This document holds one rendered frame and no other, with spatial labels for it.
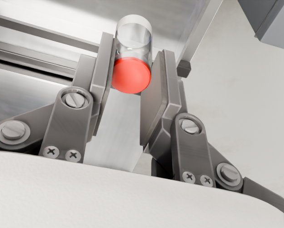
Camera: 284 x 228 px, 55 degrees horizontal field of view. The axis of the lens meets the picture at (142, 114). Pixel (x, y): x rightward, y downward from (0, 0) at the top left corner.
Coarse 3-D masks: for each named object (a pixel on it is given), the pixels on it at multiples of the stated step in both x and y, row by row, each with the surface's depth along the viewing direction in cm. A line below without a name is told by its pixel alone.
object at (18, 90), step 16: (0, 64) 40; (16, 64) 41; (0, 80) 45; (16, 80) 45; (32, 80) 45; (48, 80) 41; (64, 80) 42; (0, 96) 47; (16, 96) 47; (32, 96) 47; (48, 96) 47; (0, 112) 50; (16, 112) 50
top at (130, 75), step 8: (120, 64) 13; (128, 64) 12; (136, 64) 12; (144, 64) 13; (120, 72) 13; (128, 72) 13; (136, 72) 13; (144, 72) 13; (112, 80) 13; (120, 80) 13; (128, 80) 13; (136, 80) 13; (144, 80) 13; (120, 88) 14; (128, 88) 14; (136, 88) 13; (144, 88) 13
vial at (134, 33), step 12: (120, 24) 15; (132, 24) 15; (144, 24) 15; (120, 36) 14; (132, 36) 14; (144, 36) 14; (120, 48) 13; (132, 48) 13; (144, 48) 13; (144, 60) 13
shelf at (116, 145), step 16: (208, 16) 37; (0, 32) 39; (16, 32) 39; (32, 48) 41; (48, 48) 41; (64, 48) 41; (192, 48) 40; (112, 96) 47; (128, 96) 47; (112, 112) 50; (128, 112) 50; (112, 128) 53; (128, 128) 53; (96, 144) 56; (112, 144) 56; (128, 144) 56; (96, 160) 60; (112, 160) 60; (128, 160) 60
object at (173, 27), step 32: (0, 0) 36; (32, 0) 35; (64, 0) 35; (96, 0) 35; (128, 0) 35; (160, 0) 35; (192, 0) 35; (64, 32) 35; (96, 32) 38; (160, 32) 38; (192, 32) 34
